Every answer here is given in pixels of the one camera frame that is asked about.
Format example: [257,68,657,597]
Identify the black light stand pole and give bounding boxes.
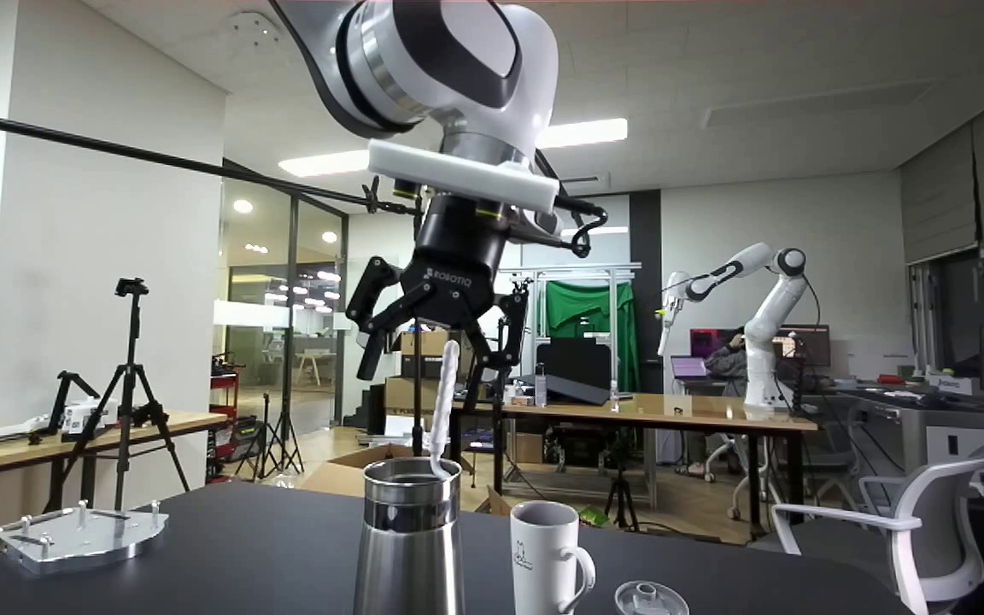
[406,317,428,461]

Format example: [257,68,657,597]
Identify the black camera tripod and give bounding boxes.
[43,272,195,513]

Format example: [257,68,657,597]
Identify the black flat screen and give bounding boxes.
[533,340,615,409]

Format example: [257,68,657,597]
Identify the long ceiling light panel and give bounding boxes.
[537,116,633,154]
[277,148,375,182]

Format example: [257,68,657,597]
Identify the green cloth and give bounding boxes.
[542,279,639,390]

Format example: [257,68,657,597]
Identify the white backdrop frame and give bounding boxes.
[521,263,647,395]

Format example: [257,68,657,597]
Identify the grey roller blinds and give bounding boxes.
[898,79,984,328]

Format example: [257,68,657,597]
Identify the wooden table black legs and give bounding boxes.
[444,390,824,541]

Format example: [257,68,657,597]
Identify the clear acrylic tray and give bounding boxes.
[0,500,174,574]

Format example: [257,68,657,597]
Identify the long wooden bench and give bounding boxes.
[0,408,238,484]

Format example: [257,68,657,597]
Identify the grey white desk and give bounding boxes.
[831,382,984,505]

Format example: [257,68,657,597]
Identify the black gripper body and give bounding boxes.
[401,187,517,335]

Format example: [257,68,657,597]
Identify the white ceramic mug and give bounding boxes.
[504,500,600,615]

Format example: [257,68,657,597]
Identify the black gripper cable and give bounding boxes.
[533,152,610,261]

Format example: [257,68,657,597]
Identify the black boom pole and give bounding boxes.
[0,102,419,218]

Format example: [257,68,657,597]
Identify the laptop with purple screen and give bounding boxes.
[669,351,713,387]

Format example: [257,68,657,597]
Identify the clear glass lid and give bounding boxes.
[610,576,695,615]

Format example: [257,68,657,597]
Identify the silver metal flask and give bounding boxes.
[352,453,463,615]

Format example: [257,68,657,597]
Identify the white office chair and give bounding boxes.
[765,453,984,615]

